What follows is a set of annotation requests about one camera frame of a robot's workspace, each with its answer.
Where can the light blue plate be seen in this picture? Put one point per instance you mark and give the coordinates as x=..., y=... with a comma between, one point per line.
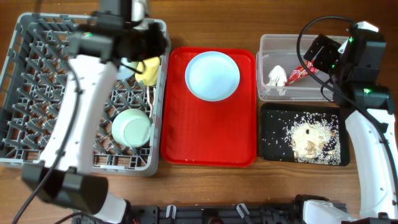
x=212, y=76

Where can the light blue bowl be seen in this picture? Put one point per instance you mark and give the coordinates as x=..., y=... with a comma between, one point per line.
x=124, y=72

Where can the mint green bowl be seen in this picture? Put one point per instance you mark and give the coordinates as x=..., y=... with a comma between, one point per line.
x=131, y=128

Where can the red candy wrapper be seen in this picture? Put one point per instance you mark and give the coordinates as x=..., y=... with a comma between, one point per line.
x=299, y=73

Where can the grey dishwasher rack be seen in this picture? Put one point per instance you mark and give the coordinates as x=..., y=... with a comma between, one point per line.
x=33, y=81

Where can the white plastic spoon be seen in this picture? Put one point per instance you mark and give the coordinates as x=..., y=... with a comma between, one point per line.
x=153, y=103

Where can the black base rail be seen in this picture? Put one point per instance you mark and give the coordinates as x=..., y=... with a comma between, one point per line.
x=236, y=214

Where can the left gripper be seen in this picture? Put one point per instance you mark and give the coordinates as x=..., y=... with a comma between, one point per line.
x=155, y=45

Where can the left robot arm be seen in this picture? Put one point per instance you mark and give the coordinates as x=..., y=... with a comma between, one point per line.
x=63, y=174

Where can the white tissue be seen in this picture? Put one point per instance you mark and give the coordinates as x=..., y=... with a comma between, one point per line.
x=277, y=76

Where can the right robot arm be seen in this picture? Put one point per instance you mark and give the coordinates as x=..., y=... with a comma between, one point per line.
x=353, y=68

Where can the rice food scraps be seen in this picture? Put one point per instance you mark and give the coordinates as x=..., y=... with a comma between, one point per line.
x=314, y=140

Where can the clear plastic bin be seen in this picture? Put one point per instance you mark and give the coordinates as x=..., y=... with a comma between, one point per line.
x=280, y=49

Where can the yellow plastic cup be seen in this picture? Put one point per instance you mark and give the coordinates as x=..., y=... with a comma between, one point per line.
x=148, y=71

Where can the red plastic tray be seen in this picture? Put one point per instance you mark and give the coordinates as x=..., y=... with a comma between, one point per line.
x=203, y=133

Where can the white plastic fork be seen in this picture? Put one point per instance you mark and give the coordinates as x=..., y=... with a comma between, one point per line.
x=149, y=102

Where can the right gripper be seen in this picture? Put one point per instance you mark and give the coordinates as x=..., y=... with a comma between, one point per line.
x=330, y=48

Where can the black waste tray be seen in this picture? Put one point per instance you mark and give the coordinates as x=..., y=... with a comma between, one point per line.
x=270, y=137

